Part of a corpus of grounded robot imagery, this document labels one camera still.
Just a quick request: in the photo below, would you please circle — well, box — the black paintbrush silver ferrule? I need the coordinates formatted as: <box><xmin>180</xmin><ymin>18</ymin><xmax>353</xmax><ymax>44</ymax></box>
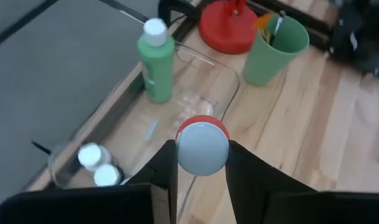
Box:
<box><xmin>273</xmin><ymin>9</ymin><xmax>286</xmax><ymax>37</ymax></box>

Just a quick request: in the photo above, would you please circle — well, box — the large green paint bottle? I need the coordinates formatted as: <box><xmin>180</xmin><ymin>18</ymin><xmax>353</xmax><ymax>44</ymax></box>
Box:
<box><xmin>137</xmin><ymin>17</ymin><xmax>177</xmax><ymax>104</ymax></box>

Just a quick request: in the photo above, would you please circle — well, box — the small dark brown paint bottle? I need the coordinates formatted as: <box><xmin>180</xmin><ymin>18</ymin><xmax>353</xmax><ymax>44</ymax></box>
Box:
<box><xmin>93</xmin><ymin>163</ymin><xmax>125</xmax><ymax>187</ymax></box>

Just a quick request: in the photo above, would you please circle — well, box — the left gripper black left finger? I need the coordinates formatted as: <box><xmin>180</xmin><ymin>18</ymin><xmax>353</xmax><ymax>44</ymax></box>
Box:
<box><xmin>124</xmin><ymin>139</ymin><xmax>179</xmax><ymax>224</ymax></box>

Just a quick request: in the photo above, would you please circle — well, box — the small red paint bottle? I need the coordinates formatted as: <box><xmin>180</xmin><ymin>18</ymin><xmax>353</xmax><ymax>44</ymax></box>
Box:
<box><xmin>175</xmin><ymin>114</ymin><xmax>231</xmax><ymax>177</ymax></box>

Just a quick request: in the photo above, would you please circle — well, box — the clear plastic storage bin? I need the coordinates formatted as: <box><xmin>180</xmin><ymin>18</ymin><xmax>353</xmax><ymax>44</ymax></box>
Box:
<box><xmin>47</xmin><ymin>40</ymin><xmax>241</xmax><ymax>224</ymax></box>

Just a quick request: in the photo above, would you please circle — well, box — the green plastic cup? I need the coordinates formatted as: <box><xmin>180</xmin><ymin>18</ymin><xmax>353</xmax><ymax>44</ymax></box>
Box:
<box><xmin>241</xmin><ymin>14</ymin><xmax>311</xmax><ymax>87</ymax></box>

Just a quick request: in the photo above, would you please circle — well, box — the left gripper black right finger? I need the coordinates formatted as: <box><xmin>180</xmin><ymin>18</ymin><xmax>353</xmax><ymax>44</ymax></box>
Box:
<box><xmin>225</xmin><ymin>139</ymin><xmax>317</xmax><ymax>224</ymax></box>

